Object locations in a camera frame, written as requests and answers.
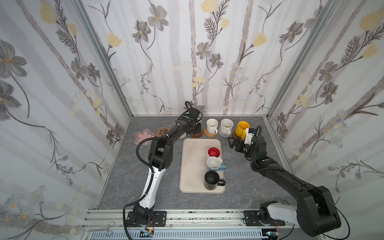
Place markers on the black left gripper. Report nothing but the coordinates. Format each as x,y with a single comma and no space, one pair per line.
194,123

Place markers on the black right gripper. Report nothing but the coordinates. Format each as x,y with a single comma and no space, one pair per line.
242,144

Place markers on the woven rattan round coaster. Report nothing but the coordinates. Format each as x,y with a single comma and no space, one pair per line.
208,134

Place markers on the plain white mug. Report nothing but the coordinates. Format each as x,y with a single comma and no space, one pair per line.
212,126

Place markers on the yellow mug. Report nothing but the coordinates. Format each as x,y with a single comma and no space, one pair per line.
241,127

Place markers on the glossy amber round coaster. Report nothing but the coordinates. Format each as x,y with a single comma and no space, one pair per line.
235,135

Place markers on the grey blue woven coaster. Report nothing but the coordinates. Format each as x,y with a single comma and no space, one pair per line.
226,133

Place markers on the brown paw shaped coaster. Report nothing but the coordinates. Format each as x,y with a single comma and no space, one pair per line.
162,131

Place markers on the speckled white mug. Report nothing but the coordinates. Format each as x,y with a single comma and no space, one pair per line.
226,124

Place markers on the beige serving tray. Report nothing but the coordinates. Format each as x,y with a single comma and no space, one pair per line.
194,167

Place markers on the white mug red inside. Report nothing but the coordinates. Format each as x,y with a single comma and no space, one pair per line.
213,152

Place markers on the white mug blue handle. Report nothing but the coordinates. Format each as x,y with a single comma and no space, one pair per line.
215,164

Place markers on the pink flower shaped coaster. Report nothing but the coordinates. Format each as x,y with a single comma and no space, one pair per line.
143,135

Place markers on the dark wooden round coaster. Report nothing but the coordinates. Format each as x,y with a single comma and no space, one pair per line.
198,135

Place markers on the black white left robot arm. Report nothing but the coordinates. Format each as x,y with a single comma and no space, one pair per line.
160,158

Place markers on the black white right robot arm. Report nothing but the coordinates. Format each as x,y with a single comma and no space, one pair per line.
315,211

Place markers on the black mug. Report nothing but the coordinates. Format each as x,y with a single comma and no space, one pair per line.
212,180

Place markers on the white slotted cable duct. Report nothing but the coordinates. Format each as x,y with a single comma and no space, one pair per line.
204,234

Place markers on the aluminium mounting rail frame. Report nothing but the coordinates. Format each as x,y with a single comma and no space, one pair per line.
108,224

